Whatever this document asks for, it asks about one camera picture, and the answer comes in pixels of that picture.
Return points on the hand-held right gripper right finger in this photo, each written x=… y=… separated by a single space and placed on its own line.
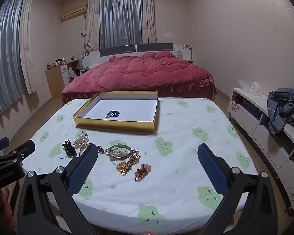
x=210 y=166

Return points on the person's left hand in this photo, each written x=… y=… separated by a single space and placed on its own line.
x=1 y=205

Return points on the plain gold bangle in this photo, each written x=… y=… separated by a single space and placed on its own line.
x=82 y=148

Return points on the bed with red duvet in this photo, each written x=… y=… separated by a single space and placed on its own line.
x=149 y=73

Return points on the gold cardboard box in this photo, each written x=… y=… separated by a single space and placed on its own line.
x=127 y=107

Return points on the grey plaid cloth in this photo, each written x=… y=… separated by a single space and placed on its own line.
x=280 y=107

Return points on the white wall socket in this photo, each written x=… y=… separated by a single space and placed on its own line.
x=168 y=34

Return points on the beige air conditioner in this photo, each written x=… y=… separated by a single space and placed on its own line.
x=74 y=12

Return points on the white plastic bag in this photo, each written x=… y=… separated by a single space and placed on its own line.
x=72 y=73

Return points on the white low cabinet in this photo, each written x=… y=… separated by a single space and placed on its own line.
x=264 y=132

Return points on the clear plastic bag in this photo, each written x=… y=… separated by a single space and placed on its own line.
x=248 y=86

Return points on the wooden desk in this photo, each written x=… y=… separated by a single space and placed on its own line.
x=54 y=80

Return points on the small pink earring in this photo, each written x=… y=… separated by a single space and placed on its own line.
x=100 y=148

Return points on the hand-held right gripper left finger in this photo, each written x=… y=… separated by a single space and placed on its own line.
x=84 y=169

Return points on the pearl cluster brooch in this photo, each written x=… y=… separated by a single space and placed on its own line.
x=80 y=140

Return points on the grey window curtain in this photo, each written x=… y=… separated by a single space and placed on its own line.
x=5 y=53
x=121 y=17

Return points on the dark handbag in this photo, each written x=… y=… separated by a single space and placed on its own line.
x=50 y=66

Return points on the green gold bangle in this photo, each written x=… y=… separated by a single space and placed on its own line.
x=119 y=146

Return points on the white grey headboard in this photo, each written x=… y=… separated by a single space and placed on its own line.
x=117 y=49

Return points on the red flower hair clip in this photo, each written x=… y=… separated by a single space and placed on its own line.
x=142 y=170

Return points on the floral sheer curtain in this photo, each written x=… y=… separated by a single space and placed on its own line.
x=149 y=12
x=92 y=19
x=29 y=44

